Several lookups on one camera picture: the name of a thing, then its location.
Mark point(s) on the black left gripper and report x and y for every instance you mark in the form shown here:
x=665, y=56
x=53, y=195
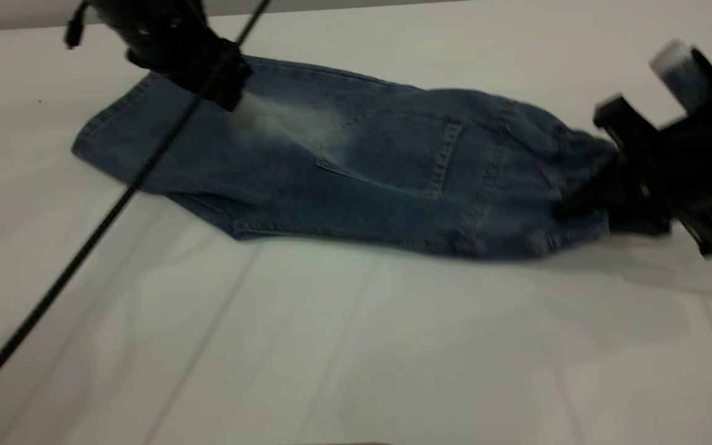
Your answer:
x=158, y=31

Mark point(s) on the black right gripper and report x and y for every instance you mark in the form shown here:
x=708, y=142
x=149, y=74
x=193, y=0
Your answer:
x=671, y=167

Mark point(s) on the blue denim pants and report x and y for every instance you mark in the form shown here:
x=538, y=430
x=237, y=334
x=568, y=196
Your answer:
x=362, y=179

